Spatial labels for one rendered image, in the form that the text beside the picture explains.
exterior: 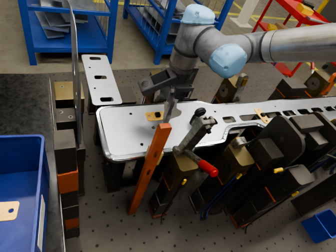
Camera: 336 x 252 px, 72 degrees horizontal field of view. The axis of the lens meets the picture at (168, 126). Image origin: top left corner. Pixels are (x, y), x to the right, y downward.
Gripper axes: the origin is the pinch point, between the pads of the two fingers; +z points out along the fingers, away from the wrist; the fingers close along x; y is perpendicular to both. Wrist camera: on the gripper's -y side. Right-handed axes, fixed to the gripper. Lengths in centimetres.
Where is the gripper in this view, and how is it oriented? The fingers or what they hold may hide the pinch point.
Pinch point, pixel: (158, 112)
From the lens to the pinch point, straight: 78.9
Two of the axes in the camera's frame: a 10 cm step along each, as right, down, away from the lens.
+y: 9.0, -1.0, 4.2
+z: -2.6, 6.5, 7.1
